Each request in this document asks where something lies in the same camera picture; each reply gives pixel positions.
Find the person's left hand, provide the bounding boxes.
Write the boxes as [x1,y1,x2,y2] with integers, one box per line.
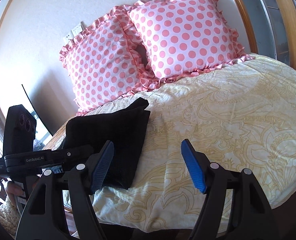
[5,181,23,206]

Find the pink polka dot pillow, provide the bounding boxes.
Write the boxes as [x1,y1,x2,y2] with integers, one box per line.
[128,0,252,83]
[60,5,159,115]

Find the woven straw bed mat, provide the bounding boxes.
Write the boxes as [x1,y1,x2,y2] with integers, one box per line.
[43,124,66,150]

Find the white wall socket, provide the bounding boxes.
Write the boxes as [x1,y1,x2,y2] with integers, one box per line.
[63,22,85,41]

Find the black framed mirror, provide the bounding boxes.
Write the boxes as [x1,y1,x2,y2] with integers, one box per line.
[22,78,77,135]

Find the cream patterned bed quilt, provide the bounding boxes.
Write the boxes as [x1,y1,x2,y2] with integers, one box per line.
[90,55,296,232]

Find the black pants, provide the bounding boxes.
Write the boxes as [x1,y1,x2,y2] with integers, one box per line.
[60,98,151,189]

